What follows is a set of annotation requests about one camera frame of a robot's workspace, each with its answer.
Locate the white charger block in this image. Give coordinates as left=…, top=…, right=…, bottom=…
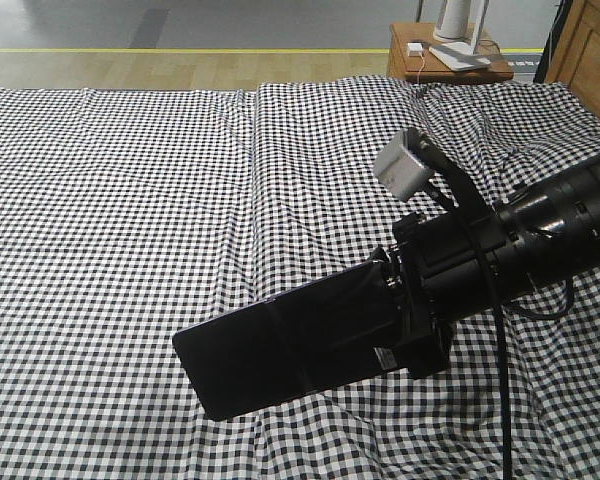
left=406, top=42, right=424, bottom=58

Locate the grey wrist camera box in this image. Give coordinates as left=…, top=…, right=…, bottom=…
left=372, top=130, right=434, bottom=202

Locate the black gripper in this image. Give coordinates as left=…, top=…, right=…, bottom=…
left=369, top=207, right=518, bottom=379

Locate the black smartphone with pink frame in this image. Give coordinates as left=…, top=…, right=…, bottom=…
left=173, top=261, right=400, bottom=421

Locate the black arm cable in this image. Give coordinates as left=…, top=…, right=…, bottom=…
left=474, top=234, right=576, bottom=480

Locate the wooden nightstand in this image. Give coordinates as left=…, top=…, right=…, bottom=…
left=387, top=22, right=514, bottom=85

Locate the black white checkered bed sheet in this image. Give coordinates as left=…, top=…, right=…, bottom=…
left=0, top=76, right=600, bottom=479

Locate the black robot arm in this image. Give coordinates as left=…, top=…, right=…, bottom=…
left=375, top=154, right=600, bottom=379

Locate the wooden headboard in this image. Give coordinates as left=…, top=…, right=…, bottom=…
left=545, top=0, right=600, bottom=119

